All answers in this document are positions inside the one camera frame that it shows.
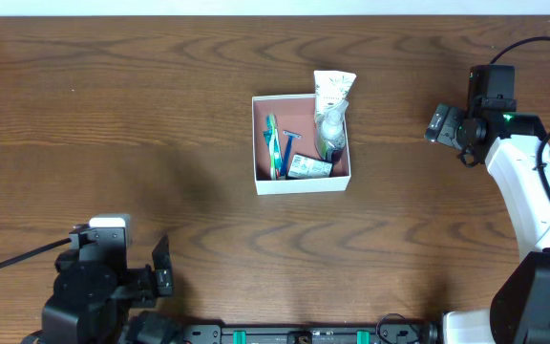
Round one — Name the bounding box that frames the clear pump bottle green label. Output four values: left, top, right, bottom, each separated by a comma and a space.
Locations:
315, 100, 349, 164

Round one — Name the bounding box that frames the white lotion tube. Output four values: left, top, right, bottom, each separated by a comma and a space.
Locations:
313, 70, 357, 121

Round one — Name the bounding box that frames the white box with pink interior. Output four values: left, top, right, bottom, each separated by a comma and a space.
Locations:
252, 94, 351, 195

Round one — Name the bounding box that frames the green white soap package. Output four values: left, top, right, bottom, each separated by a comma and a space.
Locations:
287, 154, 332, 179

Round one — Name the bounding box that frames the blue disposable razor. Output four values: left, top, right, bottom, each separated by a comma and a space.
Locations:
280, 130, 302, 180

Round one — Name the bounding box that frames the green white toothpaste tube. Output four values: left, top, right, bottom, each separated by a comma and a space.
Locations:
263, 128, 283, 181

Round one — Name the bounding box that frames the green white toothbrush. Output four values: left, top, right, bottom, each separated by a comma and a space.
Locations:
266, 113, 282, 181

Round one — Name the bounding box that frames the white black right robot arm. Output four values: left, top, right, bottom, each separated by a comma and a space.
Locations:
425, 64, 550, 343

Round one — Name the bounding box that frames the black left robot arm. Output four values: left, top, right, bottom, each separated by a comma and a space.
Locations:
22, 224, 183, 344

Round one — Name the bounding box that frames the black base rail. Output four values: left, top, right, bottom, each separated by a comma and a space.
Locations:
182, 319, 443, 344

